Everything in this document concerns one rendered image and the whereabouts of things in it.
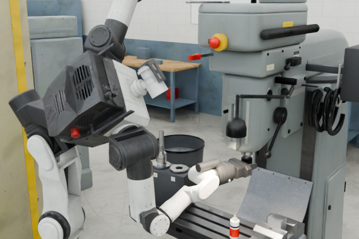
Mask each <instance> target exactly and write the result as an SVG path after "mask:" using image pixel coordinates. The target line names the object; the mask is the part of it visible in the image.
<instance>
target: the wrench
mask: <svg viewBox="0 0 359 239"><path fill-rule="evenodd" d="M186 3H230V1H186Z"/></svg>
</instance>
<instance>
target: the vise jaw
mask: <svg viewBox="0 0 359 239"><path fill-rule="evenodd" d="M287 234H288V232H287V231H285V230H283V229H280V228H278V227H275V226H272V225H270V224H267V223H265V222H262V221H259V222H258V223H257V224H256V225H255V227H254V229H253V235H254V236H256V237H259V238H261V239H287Z"/></svg>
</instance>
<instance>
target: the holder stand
mask: <svg viewBox="0 0 359 239"><path fill-rule="evenodd" d="M152 166H153V180H154V193H155V204H156V205H158V206H162V205H163V204H164V202H165V201H167V200H169V199H170V198H171V197H173V196H174V195H175V194H176V193H177V192H178V191H179V190H180V189H181V188H182V187H183V186H187V187H191V186H195V183H194V182H192V181H191V180H189V178H188V173H189V170H190V168H189V167H187V166H186V165H182V164H171V163H169V162H167V164H166V165H164V166H159V165H157V161H156V162H154V163H153V164H152ZM192 204H194V203H191V204H190V205H189V206H188V207H186V208H185V209H184V210H183V211H182V212H185V211H186V210H187V209H188V208H189V207H190V206H191V205H192Z"/></svg>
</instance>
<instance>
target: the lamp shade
mask: <svg viewBox="0 0 359 239"><path fill-rule="evenodd" d="M246 134H247V127H246V123H245V121H244V120H242V119H241V118H232V119H230V120H229V121H228V123H227V126H226V136H228V137H230V138H244V137H246Z"/></svg>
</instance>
